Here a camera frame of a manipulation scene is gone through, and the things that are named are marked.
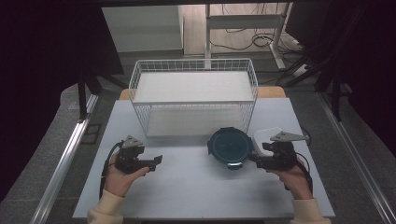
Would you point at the metal floor rail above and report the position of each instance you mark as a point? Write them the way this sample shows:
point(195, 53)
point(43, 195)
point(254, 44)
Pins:
point(67, 155)
point(355, 158)

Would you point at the round dark blue food container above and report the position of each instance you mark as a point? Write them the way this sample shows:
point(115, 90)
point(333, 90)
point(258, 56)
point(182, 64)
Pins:
point(229, 146)

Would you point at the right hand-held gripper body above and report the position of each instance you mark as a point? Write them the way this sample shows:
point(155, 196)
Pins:
point(281, 154)

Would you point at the white cabinet panel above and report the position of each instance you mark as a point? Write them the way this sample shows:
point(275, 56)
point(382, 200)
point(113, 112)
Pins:
point(143, 28)

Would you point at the white metal desk frame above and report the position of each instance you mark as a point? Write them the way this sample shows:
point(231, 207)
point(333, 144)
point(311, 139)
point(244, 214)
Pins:
point(246, 21)

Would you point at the dark floor plate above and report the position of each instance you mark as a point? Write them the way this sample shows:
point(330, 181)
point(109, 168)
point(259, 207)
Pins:
point(91, 133)

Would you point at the person's left hand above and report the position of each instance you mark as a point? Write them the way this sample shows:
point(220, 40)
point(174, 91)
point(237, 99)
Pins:
point(120, 180)

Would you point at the white plastic food container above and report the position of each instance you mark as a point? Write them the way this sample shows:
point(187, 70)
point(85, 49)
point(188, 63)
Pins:
point(261, 137)

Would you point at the black metal stand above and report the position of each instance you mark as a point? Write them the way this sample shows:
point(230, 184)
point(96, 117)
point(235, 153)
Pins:
point(334, 93)
point(82, 96)

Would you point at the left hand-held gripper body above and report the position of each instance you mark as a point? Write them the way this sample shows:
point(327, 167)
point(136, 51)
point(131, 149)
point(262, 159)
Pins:
point(130, 155)

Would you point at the person's right hand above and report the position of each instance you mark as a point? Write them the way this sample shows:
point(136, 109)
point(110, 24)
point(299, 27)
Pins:
point(294, 183)

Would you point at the wooden table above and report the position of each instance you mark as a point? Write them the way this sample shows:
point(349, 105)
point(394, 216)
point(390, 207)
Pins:
point(271, 92)

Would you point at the black curtain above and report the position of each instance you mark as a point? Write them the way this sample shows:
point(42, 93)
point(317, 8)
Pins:
point(367, 56)
point(40, 62)

